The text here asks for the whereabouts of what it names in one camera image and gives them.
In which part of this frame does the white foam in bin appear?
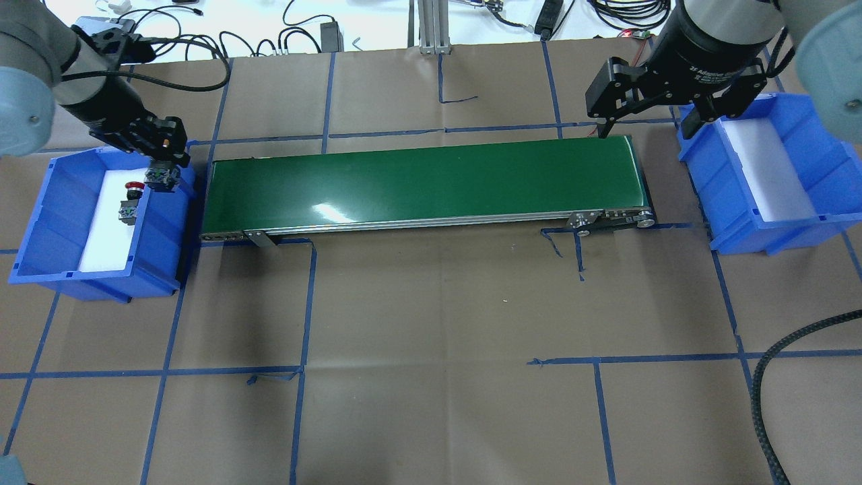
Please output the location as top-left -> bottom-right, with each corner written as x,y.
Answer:
721,117 -> 817,223
77,168 -> 145,272

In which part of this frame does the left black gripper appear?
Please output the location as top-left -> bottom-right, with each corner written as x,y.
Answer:
57,71 -> 190,168

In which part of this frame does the right blue plastic bin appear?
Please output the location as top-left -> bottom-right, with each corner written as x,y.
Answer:
678,92 -> 861,255

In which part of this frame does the white foam in left bin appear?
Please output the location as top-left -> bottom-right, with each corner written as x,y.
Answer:
77,168 -> 145,272

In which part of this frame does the coiled black cable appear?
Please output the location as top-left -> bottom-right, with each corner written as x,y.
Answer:
587,0 -> 673,32

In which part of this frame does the blue plastic bin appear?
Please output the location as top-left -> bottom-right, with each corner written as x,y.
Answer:
8,148 -> 196,303
678,92 -> 861,255

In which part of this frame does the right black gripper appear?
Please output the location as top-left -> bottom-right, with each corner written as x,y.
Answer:
585,1 -> 784,140

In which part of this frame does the yellow push button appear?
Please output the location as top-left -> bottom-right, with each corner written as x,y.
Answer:
145,160 -> 180,193

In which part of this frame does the white foam in right bin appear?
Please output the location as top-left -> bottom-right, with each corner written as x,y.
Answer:
721,117 -> 817,223

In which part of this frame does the left blue plastic bin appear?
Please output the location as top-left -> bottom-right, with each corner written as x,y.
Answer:
8,148 -> 196,303

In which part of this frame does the green conveyor belt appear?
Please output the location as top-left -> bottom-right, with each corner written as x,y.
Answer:
200,136 -> 657,245

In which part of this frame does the aluminium frame post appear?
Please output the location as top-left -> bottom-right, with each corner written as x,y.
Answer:
415,0 -> 452,55

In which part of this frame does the black power adapter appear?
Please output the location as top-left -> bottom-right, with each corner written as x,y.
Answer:
319,20 -> 344,53

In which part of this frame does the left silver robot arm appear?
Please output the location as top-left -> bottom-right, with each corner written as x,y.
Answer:
1,1 -> 190,168

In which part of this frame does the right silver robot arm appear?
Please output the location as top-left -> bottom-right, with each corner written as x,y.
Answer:
585,1 -> 861,144

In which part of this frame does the red mushroom push button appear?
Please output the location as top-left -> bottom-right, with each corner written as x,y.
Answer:
118,181 -> 146,226

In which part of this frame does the braided black robot cable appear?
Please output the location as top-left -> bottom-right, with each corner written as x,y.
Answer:
750,311 -> 862,485

